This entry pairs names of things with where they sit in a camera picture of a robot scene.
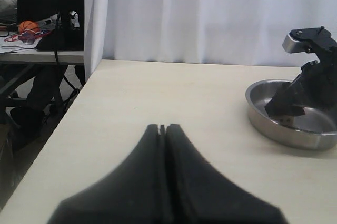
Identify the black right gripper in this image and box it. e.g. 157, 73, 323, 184
265, 47, 336, 117

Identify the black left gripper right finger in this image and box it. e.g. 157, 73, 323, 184
165, 124, 287, 223

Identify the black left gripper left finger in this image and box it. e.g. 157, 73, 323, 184
48, 125, 163, 223

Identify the wooden die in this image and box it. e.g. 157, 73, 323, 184
278, 115, 294, 127

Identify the stainless steel bowl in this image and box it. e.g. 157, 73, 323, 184
245, 79, 336, 150

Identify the white side desk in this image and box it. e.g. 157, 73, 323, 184
1, 49, 84, 65

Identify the orange mini basketball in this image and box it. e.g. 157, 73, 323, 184
18, 21, 39, 33

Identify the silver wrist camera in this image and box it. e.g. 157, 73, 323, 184
282, 26, 336, 54

